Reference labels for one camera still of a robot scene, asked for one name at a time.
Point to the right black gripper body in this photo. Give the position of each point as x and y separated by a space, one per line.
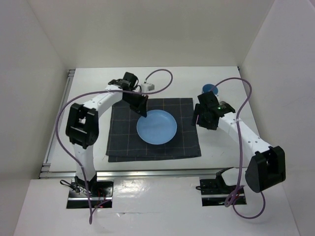
202 120

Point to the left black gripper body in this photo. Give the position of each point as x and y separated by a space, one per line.
135 100

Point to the blue plastic cup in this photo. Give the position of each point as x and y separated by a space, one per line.
210 87

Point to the blue plastic plate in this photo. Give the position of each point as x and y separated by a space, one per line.
157 128

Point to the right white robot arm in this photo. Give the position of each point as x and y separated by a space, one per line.
266 166

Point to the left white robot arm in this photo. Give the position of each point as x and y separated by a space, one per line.
83 124

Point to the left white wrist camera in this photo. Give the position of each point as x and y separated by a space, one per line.
147 87

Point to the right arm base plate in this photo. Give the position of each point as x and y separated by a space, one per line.
214 190

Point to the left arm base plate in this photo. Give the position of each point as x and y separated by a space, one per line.
77 196

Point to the aluminium left rail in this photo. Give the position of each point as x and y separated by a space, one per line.
70 75

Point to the aluminium rail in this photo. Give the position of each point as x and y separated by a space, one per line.
70 75
45 174

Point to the aluminium front rail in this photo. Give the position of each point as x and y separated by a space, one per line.
45 174

